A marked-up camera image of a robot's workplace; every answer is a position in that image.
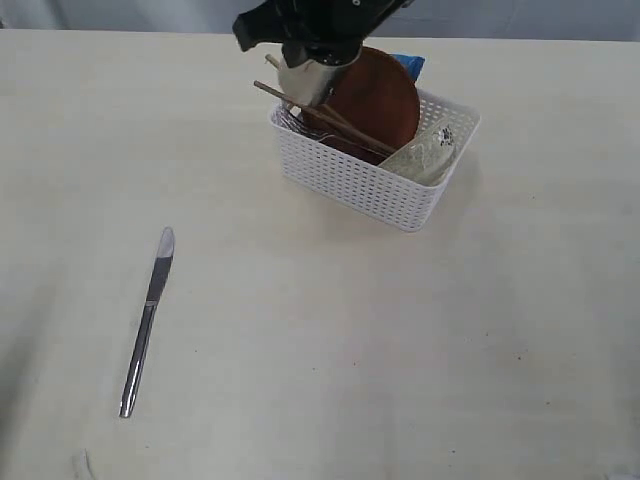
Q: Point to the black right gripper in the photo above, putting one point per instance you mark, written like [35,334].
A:
[313,23]

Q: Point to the stainless steel cup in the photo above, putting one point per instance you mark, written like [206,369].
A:
[307,75]

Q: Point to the silver metal fork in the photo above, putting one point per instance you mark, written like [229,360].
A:
[289,117]

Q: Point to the silver table knife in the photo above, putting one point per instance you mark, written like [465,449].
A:
[160,273]

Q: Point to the upper wooden chopstick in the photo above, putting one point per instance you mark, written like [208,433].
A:
[274,62]

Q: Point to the wooden chopstick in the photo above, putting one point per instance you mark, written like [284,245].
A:
[336,123]
[274,62]

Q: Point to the lower wooden chopstick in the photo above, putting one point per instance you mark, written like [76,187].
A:
[336,123]

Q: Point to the brown round wooden plate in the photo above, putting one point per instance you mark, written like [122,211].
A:
[377,96]

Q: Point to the blue snack packet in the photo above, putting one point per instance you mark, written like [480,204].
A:
[413,64]

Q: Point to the white ceramic bowl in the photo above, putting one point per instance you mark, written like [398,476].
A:
[425,159]

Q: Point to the white plastic woven basket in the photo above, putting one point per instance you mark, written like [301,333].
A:
[369,189]

